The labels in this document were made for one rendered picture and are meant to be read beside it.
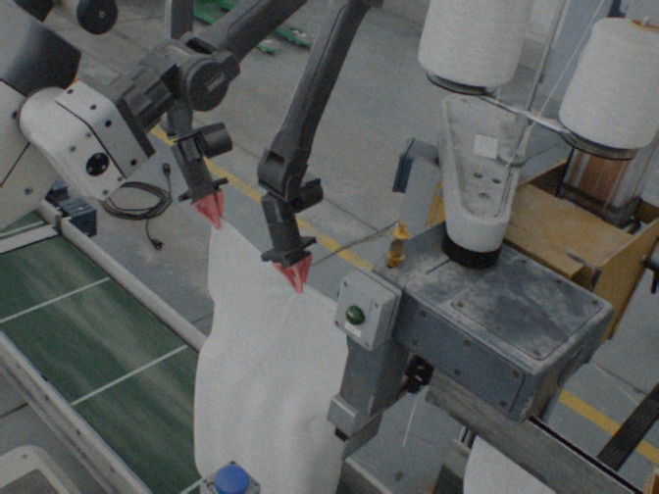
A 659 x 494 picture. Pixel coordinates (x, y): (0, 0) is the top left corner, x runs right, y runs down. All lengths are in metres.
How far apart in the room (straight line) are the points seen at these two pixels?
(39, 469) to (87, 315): 0.51
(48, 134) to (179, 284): 2.19
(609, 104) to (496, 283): 0.30
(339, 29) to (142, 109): 0.41
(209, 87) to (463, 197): 0.41
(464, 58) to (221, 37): 0.38
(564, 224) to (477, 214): 0.27
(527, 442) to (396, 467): 1.36
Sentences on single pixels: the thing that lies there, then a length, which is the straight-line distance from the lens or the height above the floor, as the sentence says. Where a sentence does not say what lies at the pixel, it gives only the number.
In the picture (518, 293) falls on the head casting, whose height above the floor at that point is 1.34.
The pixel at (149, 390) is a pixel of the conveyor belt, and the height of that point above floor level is 0.38.
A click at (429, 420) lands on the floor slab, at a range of 2.75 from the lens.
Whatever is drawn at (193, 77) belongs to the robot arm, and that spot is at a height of 1.53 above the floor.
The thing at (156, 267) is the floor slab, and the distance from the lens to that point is 3.25.
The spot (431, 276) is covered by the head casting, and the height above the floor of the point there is 1.34.
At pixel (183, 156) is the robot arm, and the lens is 1.59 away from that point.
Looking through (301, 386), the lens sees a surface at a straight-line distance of 1.53.
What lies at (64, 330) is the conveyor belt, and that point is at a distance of 2.36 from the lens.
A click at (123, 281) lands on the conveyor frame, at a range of 2.54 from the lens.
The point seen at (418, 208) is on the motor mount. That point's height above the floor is 1.21.
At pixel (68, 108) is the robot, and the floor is 1.50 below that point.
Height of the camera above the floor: 1.93
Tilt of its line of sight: 33 degrees down
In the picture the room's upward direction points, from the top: 11 degrees clockwise
